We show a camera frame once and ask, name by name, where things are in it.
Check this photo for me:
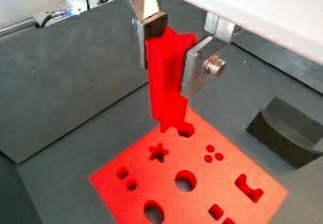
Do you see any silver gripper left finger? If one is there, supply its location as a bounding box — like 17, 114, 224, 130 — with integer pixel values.
128, 0, 168, 69

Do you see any black block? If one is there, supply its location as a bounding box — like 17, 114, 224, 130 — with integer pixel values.
245, 97, 323, 169

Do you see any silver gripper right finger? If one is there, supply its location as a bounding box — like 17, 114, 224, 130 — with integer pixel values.
180, 12, 236, 97

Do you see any red shape-sorting board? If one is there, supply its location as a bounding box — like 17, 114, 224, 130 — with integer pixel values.
89, 111, 288, 224

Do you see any red star-shaped peg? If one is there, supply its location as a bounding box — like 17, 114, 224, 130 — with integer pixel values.
145, 26, 196, 137

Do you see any aluminium rail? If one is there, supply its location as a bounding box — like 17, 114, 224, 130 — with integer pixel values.
0, 7, 80, 40

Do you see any large grey panel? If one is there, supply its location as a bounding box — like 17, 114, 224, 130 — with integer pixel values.
0, 0, 147, 164

